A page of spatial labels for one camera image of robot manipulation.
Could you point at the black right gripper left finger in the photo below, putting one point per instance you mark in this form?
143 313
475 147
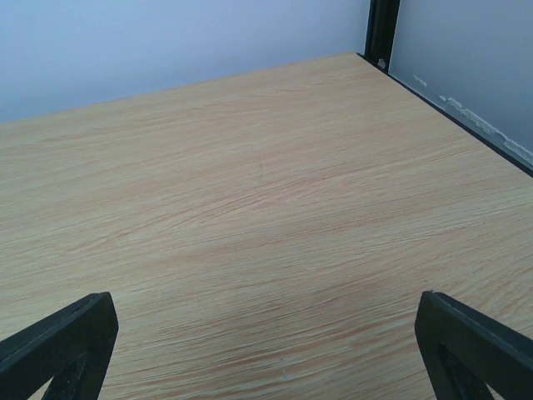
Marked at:
69 351

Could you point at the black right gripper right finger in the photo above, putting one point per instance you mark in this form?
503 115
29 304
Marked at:
468 355

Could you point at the black frame post right rear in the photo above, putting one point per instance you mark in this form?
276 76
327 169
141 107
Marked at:
380 32

